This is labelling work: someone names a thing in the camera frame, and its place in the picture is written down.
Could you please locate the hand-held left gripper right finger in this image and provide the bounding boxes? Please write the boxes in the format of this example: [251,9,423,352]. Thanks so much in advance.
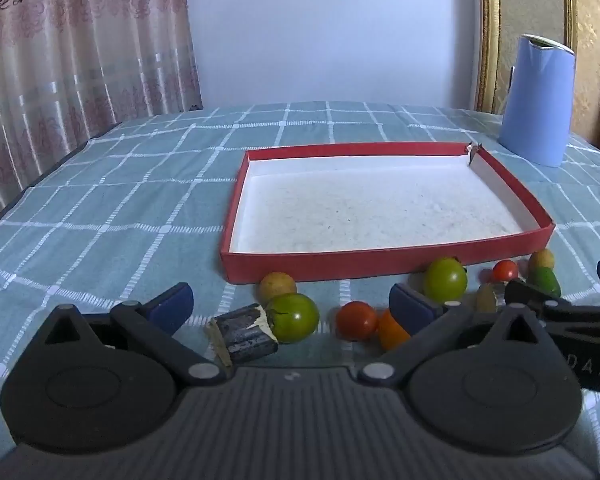
[357,282,556,388]

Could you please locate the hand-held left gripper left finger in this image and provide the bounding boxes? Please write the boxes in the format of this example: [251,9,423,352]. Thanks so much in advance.
[45,282,228,388]

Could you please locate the green pepper piece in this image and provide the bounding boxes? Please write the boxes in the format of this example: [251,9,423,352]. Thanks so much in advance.
[525,266,562,298]

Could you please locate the small red tomato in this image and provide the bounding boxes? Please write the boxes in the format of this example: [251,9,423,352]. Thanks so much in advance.
[491,259,520,283]

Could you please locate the orange mandarin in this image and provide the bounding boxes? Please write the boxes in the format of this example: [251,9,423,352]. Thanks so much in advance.
[377,308,412,352]

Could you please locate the yellow-brown longan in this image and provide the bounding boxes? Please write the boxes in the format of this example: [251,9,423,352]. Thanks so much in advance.
[527,248,556,273]
[258,271,298,306]

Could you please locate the small pale eggplant chunk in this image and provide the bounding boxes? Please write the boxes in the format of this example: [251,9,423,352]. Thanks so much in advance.
[475,282,506,313]

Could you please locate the large red tomato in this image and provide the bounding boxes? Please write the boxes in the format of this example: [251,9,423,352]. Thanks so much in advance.
[335,301,380,342]

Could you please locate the large dark eggplant chunk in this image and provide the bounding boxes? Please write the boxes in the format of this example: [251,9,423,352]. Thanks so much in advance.
[205,303,280,368]

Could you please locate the green tomato with dark calyx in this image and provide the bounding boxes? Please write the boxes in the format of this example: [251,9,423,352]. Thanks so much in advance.
[265,292,321,345]

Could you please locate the red shallow cardboard box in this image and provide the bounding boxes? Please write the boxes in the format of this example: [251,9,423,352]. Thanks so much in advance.
[219,141,557,286]

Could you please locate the green tomato with brown stem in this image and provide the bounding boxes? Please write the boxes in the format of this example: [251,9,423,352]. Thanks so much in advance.
[422,256,469,305]

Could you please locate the teal checked tablecloth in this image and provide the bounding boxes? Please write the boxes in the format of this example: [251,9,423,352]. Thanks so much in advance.
[0,102,600,466]

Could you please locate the blue plastic jug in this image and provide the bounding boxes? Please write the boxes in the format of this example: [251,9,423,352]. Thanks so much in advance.
[497,34,577,168]

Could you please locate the pink patterned curtain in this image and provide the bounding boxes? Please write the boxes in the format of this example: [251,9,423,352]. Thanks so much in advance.
[0,0,204,228]

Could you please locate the gold curved frame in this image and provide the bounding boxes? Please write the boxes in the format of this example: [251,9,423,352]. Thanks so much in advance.
[472,0,577,113]

